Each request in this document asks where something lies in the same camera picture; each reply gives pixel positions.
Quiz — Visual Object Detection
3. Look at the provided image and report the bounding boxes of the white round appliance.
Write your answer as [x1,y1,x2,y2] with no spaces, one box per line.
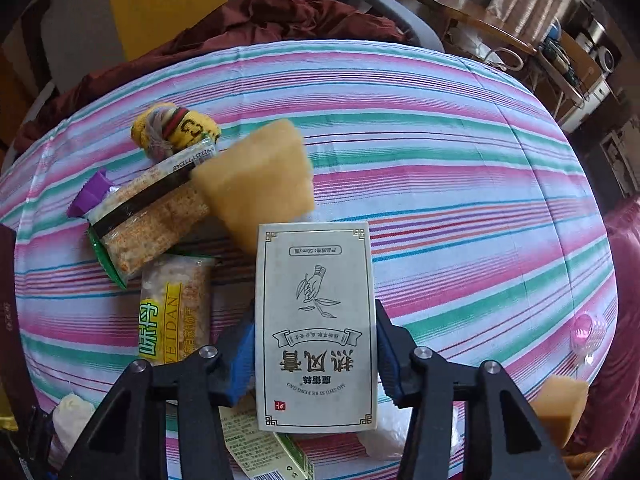
[597,45,621,73]

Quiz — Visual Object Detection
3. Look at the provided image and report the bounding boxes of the striped bed sheet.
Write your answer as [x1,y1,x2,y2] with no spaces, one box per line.
[0,42,621,480]

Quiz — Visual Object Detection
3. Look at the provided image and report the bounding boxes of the egg roll snack packet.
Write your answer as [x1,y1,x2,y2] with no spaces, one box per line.
[136,254,216,371]

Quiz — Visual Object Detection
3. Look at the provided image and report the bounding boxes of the cardboard box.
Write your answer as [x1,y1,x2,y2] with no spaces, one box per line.
[560,30,611,91]

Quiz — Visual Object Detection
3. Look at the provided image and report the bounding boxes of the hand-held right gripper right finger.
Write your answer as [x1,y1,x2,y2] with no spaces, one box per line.
[375,300,573,480]

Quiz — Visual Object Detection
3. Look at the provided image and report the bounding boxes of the small yellow sponge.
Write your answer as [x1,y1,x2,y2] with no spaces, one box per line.
[530,377,591,451]

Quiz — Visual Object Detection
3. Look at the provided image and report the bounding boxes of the wooden desk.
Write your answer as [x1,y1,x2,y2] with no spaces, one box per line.
[370,0,538,56]

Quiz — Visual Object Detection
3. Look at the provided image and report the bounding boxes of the large yellow sponge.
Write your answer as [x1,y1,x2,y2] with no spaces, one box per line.
[192,119,317,256]

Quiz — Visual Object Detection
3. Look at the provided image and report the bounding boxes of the dark red flat box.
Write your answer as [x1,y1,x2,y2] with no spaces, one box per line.
[0,222,18,361]

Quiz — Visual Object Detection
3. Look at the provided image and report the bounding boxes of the yellow panel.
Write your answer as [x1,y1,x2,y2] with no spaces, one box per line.
[107,0,228,61]

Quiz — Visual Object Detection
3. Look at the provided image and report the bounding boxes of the cracker packet with green ends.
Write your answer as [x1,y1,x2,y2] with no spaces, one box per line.
[87,145,218,291]

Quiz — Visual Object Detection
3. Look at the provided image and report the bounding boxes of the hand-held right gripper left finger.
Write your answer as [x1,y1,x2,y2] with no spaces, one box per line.
[59,302,257,480]

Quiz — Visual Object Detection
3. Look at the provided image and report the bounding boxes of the clear pink cup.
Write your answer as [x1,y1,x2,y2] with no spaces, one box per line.
[570,314,608,366]

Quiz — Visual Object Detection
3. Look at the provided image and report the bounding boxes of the cream plastic bag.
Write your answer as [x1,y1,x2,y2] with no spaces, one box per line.
[52,394,96,456]

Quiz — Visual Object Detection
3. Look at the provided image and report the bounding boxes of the dark red blanket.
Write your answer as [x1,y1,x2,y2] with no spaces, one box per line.
[15,0,411,151]

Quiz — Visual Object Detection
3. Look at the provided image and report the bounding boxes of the purple plastic clip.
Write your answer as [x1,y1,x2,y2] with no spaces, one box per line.
[67,170,118,218]

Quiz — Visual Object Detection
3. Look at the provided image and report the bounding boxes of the green box with leaf print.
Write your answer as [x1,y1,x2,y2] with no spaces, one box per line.
[220,395,316,480]

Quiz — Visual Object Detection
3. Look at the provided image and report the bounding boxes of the white box with hand drawing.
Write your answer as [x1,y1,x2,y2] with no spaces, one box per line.
[255,221,378,433]

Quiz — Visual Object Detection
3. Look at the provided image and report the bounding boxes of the crimson cloth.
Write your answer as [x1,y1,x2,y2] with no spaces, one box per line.
[575,200,640,480]

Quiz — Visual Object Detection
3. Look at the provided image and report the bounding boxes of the yellow rolled sock bundle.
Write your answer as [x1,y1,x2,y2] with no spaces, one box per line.
[131,101,222,163]

